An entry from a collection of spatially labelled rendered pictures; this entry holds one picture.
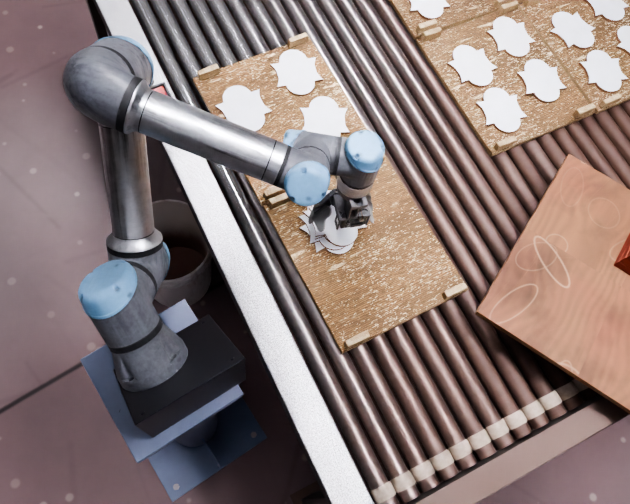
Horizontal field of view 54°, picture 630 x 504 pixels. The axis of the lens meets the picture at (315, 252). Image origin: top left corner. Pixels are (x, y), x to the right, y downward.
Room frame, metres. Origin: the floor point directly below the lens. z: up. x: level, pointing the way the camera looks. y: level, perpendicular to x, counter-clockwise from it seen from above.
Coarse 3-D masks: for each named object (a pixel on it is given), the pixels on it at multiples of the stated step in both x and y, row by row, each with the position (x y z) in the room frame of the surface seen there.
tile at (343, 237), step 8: (328, 192) 0.72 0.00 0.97; (312, 208) 0.67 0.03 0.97; (328, 224) 0.64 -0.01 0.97; (320, 232) 0.61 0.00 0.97; (328, 232) 0.62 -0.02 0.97; (336, 232) 0.63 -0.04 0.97; (344, 232) 0.63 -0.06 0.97; (352, 232) 0.64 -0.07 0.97; (328, 240) 0.60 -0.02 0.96; (336, 240) 0.60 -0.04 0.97; (344, 240) 0.61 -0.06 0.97; (352, 240) 0.62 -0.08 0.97
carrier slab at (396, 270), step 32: (384, 160) 0.87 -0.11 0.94; (384, 192) 0.78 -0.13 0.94; (288, 224) 0.63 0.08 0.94; (384, 224) 0.69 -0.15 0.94; (416, 224) 0.72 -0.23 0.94; (320, 256) 0.57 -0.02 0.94; (352, 256) 0.59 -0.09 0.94; (384, 256) 0.61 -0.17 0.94; (416, 256) 0.63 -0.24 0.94; (320, 288) 0.49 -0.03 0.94; (352, 288) 0.51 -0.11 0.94; (384, 288) 0.53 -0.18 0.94; (416, 288) 0.55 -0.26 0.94; (448, 288) 0.57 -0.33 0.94; (352, 320) 0.43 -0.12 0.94; (384, 320) 0.45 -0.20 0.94
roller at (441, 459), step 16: (192, 0) 1.24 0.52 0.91; (208, 16) 1.19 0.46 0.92; (208, 32) 1.15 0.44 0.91; (224, 48) 1.10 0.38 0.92; (224, 64) 1.06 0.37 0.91; (384, 336) 0.42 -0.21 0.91; (384, 352) 0.38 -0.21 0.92; (384, 368) 0.35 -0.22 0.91; (400, 368) 0.36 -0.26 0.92; (400, 384) 0.32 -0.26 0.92; (400, 400) 0.29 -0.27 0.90; (416, 400) 0.30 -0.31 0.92; (416, 416) 0.26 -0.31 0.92; (416, 432) 0.23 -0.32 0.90; (432, 432) 0.24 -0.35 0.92; (432, 448) 0.20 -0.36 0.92; (432, 464) 0.17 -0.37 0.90; (448, 464) 0.18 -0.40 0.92
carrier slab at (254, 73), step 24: (288, 48) 1.14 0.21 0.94; (312, 48) 1.16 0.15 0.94; (240, 72) 1.03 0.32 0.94; (264, 72) 1.05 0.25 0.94; (216, 96) 0.93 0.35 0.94; (264, 96) 0.97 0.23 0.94; (288, 96) 0.99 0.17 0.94; (312, 96) 1.01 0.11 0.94; (336, 96) 1.03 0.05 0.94; (288, 120) 0.92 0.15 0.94; (360, 120) 0.97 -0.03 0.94
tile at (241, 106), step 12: (228, 96) 0.94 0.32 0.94; (240, 96) 0.95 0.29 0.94; (252, 96) 0.96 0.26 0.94; (228, 108) 0.90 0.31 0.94; (240, 108) 0.91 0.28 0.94; (252, 108) 0.92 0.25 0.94; (264, 108) 0.93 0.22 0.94; (228, 120) 0.87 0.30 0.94; (240, 120) 0.88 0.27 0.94; (252, 120) 0.88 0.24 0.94; (264, 120) 0.89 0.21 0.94
